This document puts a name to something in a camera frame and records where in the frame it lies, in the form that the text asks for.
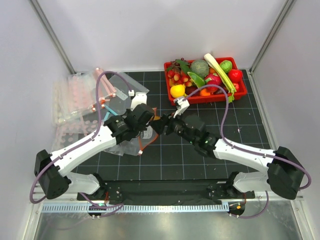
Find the toy celery stalk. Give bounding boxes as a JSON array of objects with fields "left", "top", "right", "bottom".
[{"left": 204, "top": 53, "right": 236, "bottom": 103}]

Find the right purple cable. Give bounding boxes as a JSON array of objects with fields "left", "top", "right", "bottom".
[{"left": 183, "top": 84, "right": 312, "bottom": 219}]

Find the pink toy dragon fruit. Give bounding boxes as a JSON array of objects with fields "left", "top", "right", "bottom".
[{"left": 204, "top": 73, "right": 222, "bottom": 94}]

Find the clear zip bag on mat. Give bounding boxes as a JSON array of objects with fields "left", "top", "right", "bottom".
[{"left": 108, "top": 72, "right": 149, "bottom": 113}]

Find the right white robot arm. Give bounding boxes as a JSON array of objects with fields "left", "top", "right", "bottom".
[{"left": 150, "top": 114, "right": 306, "bottom": 200}]

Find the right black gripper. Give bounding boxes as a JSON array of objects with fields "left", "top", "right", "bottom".
[{"left": 149, "top": 108, "right": 197, "bottom": 145}]

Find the toy cherry bunch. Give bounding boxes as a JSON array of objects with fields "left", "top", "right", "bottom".
[{"left": 166, "top": 69, "right": 189, "bottom": 87}]

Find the green toy melon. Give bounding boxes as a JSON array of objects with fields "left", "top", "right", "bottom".
[{"left": 190, "top": 59, "right": 210, "bottom": 78}]

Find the blue-zipper clear zip bag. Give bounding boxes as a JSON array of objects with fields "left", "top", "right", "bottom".
[{"left": 101, "top": 104, "right": 118, "bottom": 122}]

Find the purple cable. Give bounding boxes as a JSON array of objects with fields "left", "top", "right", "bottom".
[
  {"left": 29, "top": 71, "right": 136, "bottom": 217},
  {"left": 183, "top": 84, "right": 312, "bottom": 219}
]

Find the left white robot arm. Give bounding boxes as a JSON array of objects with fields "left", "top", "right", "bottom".
[{"left": 34, "top": 103, "right": 156, "bottom": 200}]

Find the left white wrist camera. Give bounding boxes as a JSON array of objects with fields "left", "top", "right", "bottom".
[{"left": 128, "top": 90, "right": 147, "bottom": 111}]

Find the orange-zipper clear zip bag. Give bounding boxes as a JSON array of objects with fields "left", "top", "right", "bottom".
[{"left": 107, "top": 107, "right": 161, "bottom": 157}]

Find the yellow toy bell pepper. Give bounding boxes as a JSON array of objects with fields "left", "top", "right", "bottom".
[{"left": 170, "top": 84, "right": 185, "bottom": 99}]

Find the pink-zipper zip bag stack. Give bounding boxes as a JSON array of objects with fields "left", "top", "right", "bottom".
[{"left": 52, "top": 68, "right": 116, "bottom": 151}]

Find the brown toy kiwi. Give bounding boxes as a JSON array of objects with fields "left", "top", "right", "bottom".
[{"left": 150, "top": 116, "right": 161, "bottom": 122}]

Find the red toy strawberry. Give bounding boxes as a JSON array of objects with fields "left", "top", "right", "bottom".
[{"left": 233, "top": 83, "right": 240, "bottom": 93}]

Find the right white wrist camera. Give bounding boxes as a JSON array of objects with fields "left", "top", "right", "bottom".
[{"left": 173, "top": 96, "right": 190, "bottom": 118}]

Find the green toy custard apple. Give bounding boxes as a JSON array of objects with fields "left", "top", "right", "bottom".
[{"left": 219, "top": 60, "right": 233, "bottom": 74}]

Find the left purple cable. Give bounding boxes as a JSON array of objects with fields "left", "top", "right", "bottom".
[{"left": 29, "top": 71, "right": 136, "bottom": 217}]

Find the green toy pea pod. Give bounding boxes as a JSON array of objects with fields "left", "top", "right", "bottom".
[{"left": 187, "top": 71, "right": 206, "bottom": 88}]

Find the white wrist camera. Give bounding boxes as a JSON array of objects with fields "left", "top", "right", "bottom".
[
  {"left": 173, "top": 96, "right": 190, "bottom": 118},
  {"left": 128, "top": 90, "right": 147, "bottom": 111}
]

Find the aluminium cable duct rail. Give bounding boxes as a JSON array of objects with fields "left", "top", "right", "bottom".
[{"left": 29, "top": 179, "right": 305, "bottom": 214}]

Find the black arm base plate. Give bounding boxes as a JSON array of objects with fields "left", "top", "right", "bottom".
[{"left": 87, "top": 179, "right": 255, "bottom": 205}]

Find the red toy tomato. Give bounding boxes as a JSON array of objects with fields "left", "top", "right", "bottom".
[{"left": 227, "top": 69, "right": 243, "bottom": 84}]

